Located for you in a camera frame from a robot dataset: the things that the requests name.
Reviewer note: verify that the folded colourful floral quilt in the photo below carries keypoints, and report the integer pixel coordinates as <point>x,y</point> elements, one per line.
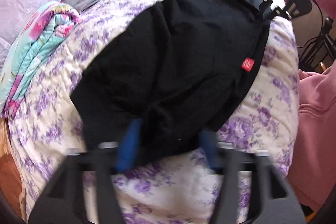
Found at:
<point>46,30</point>

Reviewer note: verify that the pink sweatshirt torso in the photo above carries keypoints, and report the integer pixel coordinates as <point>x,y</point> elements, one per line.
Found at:
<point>312,171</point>

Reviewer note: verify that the brown wooden bedside furniture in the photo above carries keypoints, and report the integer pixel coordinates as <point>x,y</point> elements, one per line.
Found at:
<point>13,194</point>

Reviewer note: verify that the black pants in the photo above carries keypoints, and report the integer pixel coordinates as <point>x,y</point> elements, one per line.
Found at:
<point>181,66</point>

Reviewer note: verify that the purple floral bedspread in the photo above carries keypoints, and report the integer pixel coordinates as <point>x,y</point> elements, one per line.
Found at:
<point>59,172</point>

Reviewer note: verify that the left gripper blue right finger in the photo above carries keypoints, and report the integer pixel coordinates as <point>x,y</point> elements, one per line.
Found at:
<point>209,144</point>

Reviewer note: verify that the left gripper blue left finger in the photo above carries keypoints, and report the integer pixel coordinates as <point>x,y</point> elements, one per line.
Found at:
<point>128,147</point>

